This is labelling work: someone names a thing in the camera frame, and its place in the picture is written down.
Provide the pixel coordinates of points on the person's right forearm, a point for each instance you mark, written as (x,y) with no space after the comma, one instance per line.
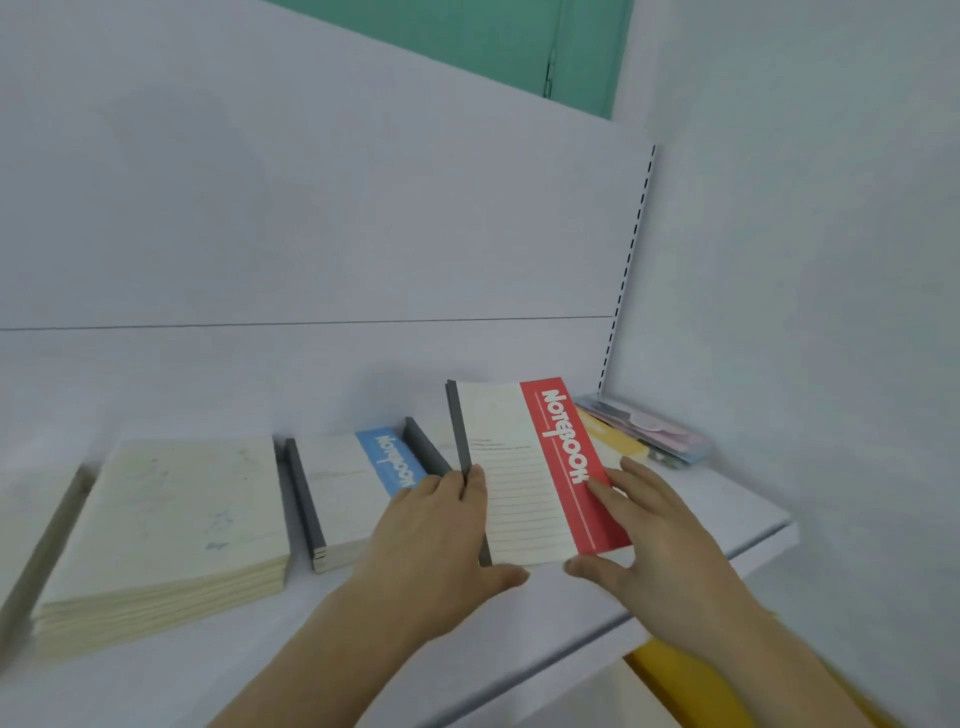
(787,675)

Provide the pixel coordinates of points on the stack of cream notebooks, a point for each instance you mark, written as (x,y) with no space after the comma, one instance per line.
(180,517)

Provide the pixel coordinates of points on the red-striped white notebook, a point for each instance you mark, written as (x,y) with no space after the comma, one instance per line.
(502,450)
(427,446)

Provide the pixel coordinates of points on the blue-striped white notebook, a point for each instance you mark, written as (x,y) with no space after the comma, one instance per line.
(337,495)

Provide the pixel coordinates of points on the yellow plastic bin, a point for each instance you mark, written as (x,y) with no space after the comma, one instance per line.
(690,690)

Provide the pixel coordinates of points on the white shelf back panel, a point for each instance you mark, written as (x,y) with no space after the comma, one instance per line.
(300,210)

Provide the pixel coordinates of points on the pink packets bundle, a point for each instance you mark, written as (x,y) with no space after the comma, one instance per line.
(660,435)

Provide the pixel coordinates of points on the plain cream notebook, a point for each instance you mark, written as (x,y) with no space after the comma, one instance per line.
(30,540)

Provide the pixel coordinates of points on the person's left hand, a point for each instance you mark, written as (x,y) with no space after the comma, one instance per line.
(427,570)

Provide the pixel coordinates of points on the person's right hand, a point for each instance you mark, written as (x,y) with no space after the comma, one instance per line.
(675,585)

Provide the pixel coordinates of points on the green door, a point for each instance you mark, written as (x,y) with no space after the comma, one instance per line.
(487,37)

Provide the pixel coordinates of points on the yellow-striped white notebook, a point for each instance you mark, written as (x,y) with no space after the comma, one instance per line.
(615,442)

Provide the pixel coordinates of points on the white slotted shelf upright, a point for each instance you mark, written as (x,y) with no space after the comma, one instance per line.
(630,255)

